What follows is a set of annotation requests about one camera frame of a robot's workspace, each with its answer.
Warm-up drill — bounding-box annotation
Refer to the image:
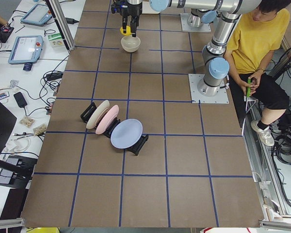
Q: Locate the near teach pendant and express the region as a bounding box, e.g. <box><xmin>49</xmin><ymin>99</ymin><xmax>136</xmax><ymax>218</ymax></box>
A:
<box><xmin>8</xmin><ymin>35</ymin><xmax>44</xmax><ymax>65</ymax></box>

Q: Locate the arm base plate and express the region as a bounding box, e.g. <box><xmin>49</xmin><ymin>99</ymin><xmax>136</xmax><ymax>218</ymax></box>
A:
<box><xmin>188</xmin><ymin>74</ymin><xmax>229</xmax><ymax>104</ymax></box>
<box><xmin>180</xmin><ymin>13</ymin><xmax>211</xmax><ymax>33</ymax></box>

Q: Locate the teach pendant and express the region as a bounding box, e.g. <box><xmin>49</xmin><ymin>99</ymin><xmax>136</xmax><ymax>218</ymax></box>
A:
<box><xmin>20</xmin><ymin>4</ymin><xmax>52</xmax><ymax>26</ymax></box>
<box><xmin>8</xmin><ymin>35</ymin><xmax>44</xmax><ymax>65</ymax></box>

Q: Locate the green handled stick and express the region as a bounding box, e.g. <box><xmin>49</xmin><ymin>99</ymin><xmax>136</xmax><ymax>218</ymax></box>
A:
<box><xmin>241</xmin><ymin>78</ymin><xmax>253</xmax><ymax>134</ymax></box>

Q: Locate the black cable bundle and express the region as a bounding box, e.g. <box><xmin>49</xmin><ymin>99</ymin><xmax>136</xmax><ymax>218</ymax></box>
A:
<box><xmin>271</xmin><ymin>114</ymin><xmax>291</xmax><ymax>168</ymax></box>

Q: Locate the black power adapter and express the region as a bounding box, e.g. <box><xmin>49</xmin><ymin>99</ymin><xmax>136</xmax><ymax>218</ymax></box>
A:
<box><xmin>65</xmin><ymin>17</ymin><xmax>79</xmax><ymax>24</ymax></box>

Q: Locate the aluminium frame post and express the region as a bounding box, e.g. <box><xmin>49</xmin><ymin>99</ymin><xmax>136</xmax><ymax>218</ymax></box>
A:
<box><xmin>46</xmin><ymin>0</ymin><xmax>75</xmax><ymax>51</ymax></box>

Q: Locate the pink plate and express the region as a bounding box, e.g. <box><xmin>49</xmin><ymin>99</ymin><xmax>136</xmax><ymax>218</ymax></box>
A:
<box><xmin>95</xmin><ymin>105</ymin><xmax>119</xmax><ymax>134</ymax></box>

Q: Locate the lavender blue plate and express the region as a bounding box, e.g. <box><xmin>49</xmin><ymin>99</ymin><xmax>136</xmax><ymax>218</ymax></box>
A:
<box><xmin>111</xmin><ymin>119</ymin><xmax>143</xmax><ymax>149</ymax></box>

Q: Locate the cream ceramic bowl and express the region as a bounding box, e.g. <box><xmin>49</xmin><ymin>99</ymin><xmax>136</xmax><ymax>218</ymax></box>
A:
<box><xmin>121</xmin><ymin>35</ymin><xmax>141</xmax><ymax>53</ymax></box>

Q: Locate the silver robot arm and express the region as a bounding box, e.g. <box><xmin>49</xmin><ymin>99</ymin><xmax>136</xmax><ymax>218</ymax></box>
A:
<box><xmin>149</xmin><ymin>0</ymin><xmax>260</xmax><ymax>97</ymax></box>
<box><xmin>111</xmin><ymin>0</ymin><xmax>218</xmax><ymax>37</ymax></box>

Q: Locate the yellow lemon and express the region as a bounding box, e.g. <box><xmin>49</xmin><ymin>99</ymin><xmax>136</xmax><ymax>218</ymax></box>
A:
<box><xmin>120</xmin><ymin>26</ymin><xmax>132</xmax><ymax>36</ymax></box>

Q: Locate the person in yellow shirt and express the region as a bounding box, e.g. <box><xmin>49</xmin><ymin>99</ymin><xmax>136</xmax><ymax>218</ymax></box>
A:
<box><xmin>224</xmin><ymin>0</ymin><xmax>291</xmax><ymax>147</ymax></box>

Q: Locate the black dish rack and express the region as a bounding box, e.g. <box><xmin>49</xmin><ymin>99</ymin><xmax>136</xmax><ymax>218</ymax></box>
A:
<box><xmin>80</xmin><ymin>102</ymin><xmax>148</xmax><ymax>156</ymax></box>

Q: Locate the black phone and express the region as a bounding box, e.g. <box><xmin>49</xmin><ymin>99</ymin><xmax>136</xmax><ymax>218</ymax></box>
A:
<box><xmin>14</xmin><ymin>92</ymin><xmax>28</xmax><ymax>108</ymax></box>

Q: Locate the cream plate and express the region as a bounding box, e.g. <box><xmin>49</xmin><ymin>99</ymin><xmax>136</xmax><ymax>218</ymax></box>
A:
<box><xmin>86</xmin><ymin>100</ymin><xmax>110</xmax><ymax>129</ymax></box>

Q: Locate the black monitor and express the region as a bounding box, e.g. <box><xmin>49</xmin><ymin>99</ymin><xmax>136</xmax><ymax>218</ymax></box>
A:
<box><xmin>0</xmin><ymin>93</ymin><xmax>34</xmax><ymax>180</ymax></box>

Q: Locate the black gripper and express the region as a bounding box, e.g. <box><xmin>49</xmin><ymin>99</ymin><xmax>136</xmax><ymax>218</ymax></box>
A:
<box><xmin>121</xmin><ymin>0</ymin><xmax>143</xmax><ymax>37</ymax></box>

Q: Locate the green white box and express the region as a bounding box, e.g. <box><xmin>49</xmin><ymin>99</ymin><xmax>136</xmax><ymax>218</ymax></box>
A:
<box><xmin>48</xmin><ymin>33</ymin><xmax>65</xmax><ymax>48</ymax></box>

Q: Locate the bag of nuts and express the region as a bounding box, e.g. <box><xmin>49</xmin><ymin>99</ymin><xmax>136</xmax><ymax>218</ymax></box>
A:
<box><xmin>33</xmin><ymin>124</ymin><xmax>47</xmax><ymax>136</ymax></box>
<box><xmin>19</xmin><ymin>116</ymin><xmax>35</xmax><ymax>128</ymax></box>

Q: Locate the far teach pendant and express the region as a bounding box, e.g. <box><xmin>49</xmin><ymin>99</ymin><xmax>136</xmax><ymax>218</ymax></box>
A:
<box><xmin>20</xmin><ymin>4</ymin><xmax>52</xmax><ymax>26</ymax></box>

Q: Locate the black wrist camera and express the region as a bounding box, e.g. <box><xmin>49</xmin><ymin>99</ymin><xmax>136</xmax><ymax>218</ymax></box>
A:
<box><xmin>111</xmin><ymin>0</ymin><xmax>122</xmax><ymax>14</ymax></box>

